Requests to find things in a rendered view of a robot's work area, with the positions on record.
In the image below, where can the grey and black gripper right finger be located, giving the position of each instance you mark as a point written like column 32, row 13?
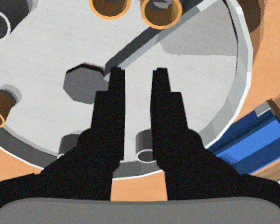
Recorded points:
column 179, row 152

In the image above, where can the grey round turntable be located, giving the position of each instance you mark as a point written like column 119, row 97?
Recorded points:
column 59, row 39

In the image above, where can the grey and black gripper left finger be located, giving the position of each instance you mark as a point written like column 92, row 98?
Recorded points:
column 82, row 172

